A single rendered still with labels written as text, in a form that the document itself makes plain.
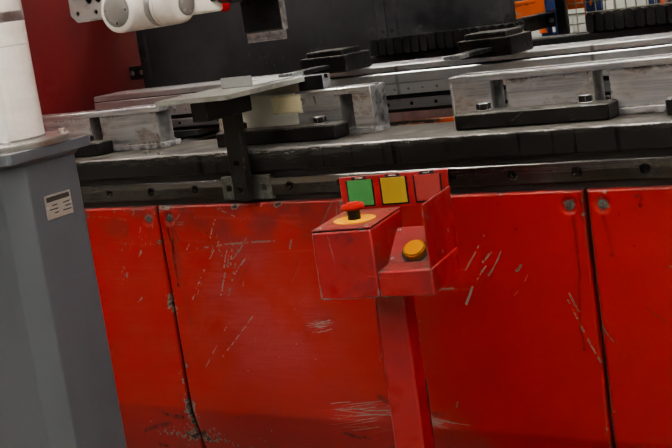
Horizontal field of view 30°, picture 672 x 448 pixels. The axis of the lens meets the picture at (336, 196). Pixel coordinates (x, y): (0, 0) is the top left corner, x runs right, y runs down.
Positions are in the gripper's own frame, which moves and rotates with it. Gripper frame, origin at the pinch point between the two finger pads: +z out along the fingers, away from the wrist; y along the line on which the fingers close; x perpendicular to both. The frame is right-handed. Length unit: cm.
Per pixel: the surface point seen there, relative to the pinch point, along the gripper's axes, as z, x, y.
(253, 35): 7.9, -8.8, 1.2
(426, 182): -22, -36, 55
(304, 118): 5.1, -26.8, 12.9
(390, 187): -23, -37, 48
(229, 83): -5.4, -17.3, 3.2
